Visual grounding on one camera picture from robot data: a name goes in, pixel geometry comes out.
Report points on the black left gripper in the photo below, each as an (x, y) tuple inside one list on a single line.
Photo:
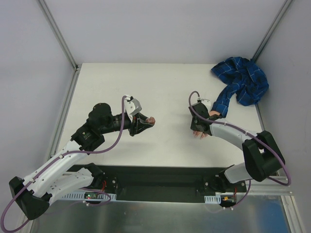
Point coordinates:
[(132, 124)]

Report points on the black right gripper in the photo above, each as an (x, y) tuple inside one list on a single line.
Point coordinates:
[(200, 123)]

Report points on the red nail polish bottle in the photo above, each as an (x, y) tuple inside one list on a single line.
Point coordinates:
[(151, 120)]

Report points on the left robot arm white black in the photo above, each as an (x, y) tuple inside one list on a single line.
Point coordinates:
[(37, 191)]

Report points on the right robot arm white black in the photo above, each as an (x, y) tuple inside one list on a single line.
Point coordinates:
[(262, 157)]

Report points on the mannequin hand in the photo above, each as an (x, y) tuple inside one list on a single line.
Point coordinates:
[(203, 135)]

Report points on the blue plaid shirt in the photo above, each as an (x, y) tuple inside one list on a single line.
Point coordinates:
[(243, 78)]

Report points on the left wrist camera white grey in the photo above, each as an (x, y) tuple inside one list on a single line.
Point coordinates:
[(132, 106)]

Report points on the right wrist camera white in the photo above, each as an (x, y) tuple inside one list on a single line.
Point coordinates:
[(205, 102)]

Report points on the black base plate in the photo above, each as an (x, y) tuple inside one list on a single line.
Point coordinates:
[(165, 184)]

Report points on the white cable duct right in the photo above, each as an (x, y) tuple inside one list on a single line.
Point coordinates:
[(212, 199)]

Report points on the white cable duct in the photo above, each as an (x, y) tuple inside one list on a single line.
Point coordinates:
[(212, 199), (87, 195)]

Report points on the aluminium rail right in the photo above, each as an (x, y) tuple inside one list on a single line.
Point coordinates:
[(269, 188)]

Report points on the white cable duct left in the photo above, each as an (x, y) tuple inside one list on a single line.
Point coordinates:
[(87, 195)]

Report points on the right aluminium frame post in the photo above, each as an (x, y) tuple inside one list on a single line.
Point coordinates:
[(272, 28)]

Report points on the aluminium frame post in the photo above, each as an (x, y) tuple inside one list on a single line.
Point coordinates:
[(272, 28), (57, 33)]

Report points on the left aluminium frame post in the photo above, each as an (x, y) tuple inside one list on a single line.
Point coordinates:
[(57, 33)]

